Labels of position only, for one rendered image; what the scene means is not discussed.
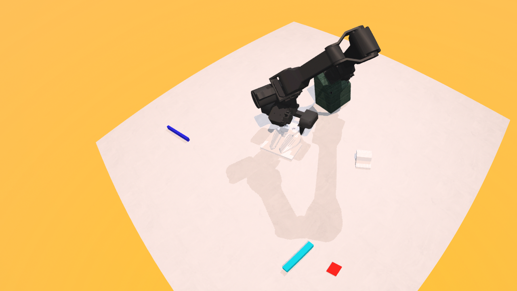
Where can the cyan flat bar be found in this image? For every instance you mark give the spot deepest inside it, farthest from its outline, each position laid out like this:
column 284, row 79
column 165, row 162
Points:
column 293, row 261

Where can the red square tile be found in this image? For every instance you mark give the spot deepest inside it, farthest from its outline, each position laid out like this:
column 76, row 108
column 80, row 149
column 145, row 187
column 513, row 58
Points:
column 334, row 269

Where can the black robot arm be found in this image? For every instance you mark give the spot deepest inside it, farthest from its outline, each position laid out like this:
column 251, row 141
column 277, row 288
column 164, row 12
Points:
column 335, row 65

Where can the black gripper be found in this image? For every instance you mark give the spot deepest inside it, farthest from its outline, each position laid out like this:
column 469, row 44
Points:
column 307, row 118

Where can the dark blue rectangular bar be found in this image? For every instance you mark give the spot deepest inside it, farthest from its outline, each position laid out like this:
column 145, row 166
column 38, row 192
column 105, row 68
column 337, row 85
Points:
column 178, row 133

